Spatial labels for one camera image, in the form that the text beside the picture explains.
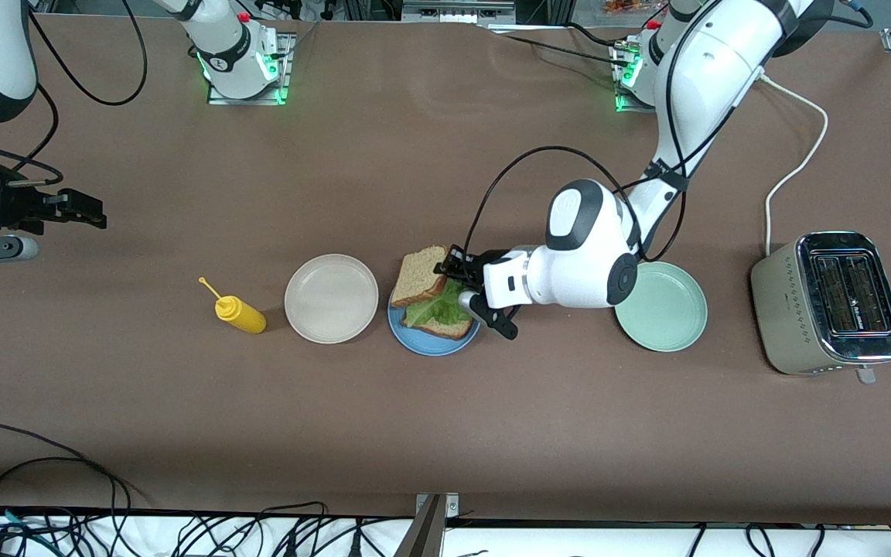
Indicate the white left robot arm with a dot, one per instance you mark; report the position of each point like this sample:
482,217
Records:
585,263

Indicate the beige round plate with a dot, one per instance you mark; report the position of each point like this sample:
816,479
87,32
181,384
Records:
331,299

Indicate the toasted brown bread slice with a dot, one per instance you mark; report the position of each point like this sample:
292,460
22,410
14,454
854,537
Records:
418,275
449,331

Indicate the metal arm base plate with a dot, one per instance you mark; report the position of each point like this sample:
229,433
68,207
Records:
635,107
285,77

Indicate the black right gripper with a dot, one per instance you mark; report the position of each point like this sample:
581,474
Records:
18,207

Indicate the beige chrome toaster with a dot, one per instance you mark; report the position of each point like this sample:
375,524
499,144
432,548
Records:
790,317

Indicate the mint green round plate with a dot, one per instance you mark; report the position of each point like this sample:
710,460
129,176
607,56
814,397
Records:
670,317

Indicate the orange packet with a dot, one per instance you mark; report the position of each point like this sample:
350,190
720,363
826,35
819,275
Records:
627,7

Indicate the yellow squeeze bottle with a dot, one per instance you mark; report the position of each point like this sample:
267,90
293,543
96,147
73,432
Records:
243,316

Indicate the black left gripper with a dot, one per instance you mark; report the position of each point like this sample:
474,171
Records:
470,268

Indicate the grey metal box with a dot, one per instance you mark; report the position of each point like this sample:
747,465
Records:
457,11

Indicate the metal table edge bracket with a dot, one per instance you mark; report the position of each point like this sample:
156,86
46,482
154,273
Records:
422,534

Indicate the blue round plate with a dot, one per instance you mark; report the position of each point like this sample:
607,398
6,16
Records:
430,346

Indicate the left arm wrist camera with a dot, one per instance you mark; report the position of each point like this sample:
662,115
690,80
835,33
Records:
492,316

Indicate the green lettuce leaf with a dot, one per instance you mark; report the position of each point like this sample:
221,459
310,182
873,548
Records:
442,309

